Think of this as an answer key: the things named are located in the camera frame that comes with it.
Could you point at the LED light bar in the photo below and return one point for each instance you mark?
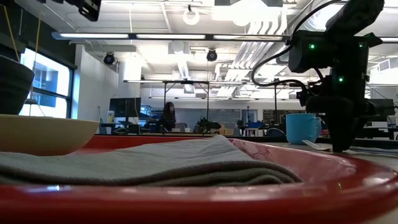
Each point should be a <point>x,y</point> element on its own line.
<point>171,36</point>

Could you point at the grey cloth napkin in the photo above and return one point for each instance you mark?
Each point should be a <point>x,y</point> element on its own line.
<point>155,161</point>

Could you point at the black ceiling spotlight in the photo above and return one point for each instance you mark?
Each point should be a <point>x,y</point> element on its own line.
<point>211,55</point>
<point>109,58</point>

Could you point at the black computer monitor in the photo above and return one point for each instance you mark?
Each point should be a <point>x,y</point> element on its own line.
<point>124,106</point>
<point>391,107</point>

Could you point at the person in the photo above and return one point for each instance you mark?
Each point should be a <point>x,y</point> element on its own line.
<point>168,119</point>

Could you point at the beige plate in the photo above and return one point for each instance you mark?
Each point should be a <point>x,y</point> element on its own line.
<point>43,133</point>

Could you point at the black bowl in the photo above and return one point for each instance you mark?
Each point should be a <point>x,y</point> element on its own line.
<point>14,87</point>

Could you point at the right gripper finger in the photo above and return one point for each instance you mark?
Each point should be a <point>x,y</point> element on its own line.
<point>354,127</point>
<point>340,133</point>

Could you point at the blue mug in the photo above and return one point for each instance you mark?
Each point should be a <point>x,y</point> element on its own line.
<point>301,129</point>

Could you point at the red plastic tray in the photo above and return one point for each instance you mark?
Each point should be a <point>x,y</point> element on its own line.
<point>186,202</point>

